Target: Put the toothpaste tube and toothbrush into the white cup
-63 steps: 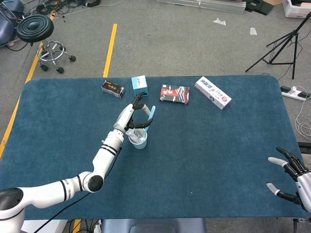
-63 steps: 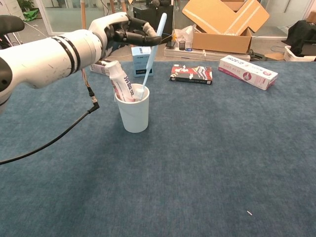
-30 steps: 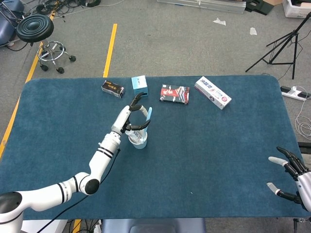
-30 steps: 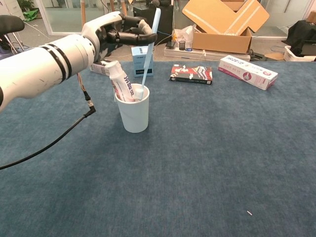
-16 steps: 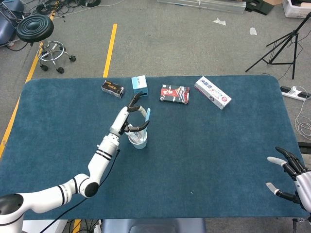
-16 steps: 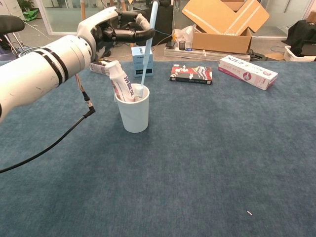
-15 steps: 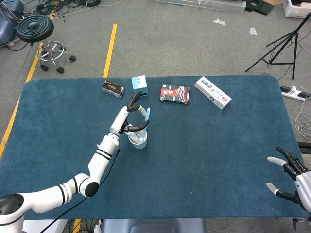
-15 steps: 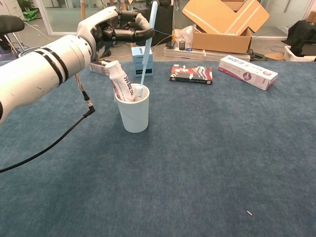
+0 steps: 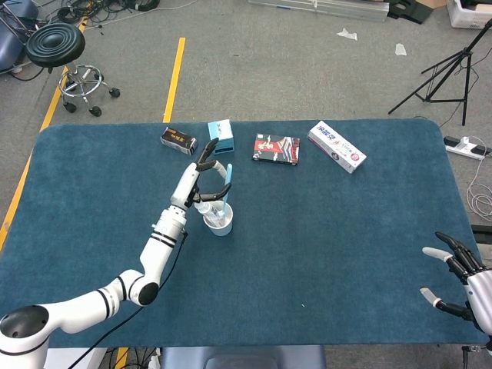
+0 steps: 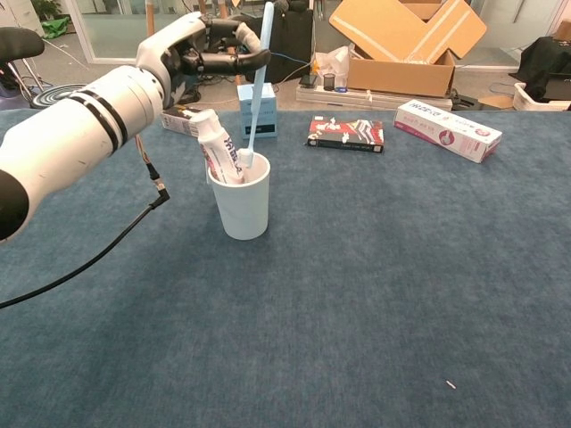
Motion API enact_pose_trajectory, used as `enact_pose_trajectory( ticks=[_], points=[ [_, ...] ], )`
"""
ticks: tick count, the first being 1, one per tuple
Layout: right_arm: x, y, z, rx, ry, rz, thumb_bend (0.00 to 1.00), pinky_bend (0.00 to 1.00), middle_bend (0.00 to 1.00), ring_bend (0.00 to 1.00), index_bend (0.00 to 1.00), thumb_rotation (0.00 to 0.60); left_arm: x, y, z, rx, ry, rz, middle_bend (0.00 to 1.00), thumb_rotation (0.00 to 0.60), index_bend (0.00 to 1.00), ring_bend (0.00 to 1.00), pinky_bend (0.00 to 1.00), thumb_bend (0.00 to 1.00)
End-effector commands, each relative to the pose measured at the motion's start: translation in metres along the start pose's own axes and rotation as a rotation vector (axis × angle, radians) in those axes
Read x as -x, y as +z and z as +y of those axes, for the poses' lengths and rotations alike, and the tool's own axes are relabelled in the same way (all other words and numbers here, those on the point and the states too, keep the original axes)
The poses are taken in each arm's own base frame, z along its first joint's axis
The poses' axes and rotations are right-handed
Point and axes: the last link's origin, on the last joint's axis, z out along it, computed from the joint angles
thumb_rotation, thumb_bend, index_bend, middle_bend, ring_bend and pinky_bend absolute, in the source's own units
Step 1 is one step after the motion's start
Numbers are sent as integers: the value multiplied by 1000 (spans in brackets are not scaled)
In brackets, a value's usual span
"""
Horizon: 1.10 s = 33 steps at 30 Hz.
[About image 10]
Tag long white pink toothpaste box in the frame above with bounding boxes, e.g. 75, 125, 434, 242
393, 99, 503, 164

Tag red black flat box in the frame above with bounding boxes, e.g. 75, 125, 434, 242
306, 116, 385, 154

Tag white printed toothpaste tube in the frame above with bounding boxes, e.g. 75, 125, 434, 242
190, 108, 247, 186

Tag blue network cable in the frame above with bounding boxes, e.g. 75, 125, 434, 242
269, 48, 313, 68

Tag tangle of black floor cables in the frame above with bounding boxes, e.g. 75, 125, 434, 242
178, 73, 237, 108

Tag small dark purple carton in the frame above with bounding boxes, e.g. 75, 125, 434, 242
160, 105, 202, 137

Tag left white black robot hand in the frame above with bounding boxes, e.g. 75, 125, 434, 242
136, 12, 272, 111

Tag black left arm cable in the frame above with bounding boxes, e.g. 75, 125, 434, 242
0, 133, 171, 311

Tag wooden easel leg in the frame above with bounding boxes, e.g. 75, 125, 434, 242
145, 0, 159, 39

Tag light blue upright box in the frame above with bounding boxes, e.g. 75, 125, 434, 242
236, 82, 278, 141

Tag stacked aluminium profiles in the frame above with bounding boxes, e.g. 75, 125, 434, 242
296, 84, 454, 111

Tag black computer tower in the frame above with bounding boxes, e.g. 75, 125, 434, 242
240, 8, 314, 85

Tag light blue toothbrush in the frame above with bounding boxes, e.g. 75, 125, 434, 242
236, 2, 275, 169

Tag black cloth cover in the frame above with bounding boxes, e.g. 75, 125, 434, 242
519, 36, 571, 103

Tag white plastic bag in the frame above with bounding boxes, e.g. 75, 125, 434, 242
311, 45, 351, 88

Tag green crumpled bag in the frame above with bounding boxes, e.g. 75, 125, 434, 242
43, 16, 71, 39

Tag open brown cardboard box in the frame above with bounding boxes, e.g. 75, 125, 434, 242
328, 0, 488, 99

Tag blue felt table mat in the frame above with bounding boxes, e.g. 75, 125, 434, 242
0, 109, 571, 428

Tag white plastic bin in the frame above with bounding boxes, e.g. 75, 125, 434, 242
512, 82, 571, 111

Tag white plastic cup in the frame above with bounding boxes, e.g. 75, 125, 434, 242
204, 150, 272, 242

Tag black round stool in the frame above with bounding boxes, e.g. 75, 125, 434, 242
29, 84, 90, 111

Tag black chair seat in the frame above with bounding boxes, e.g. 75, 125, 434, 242
0, 27, 45, 62

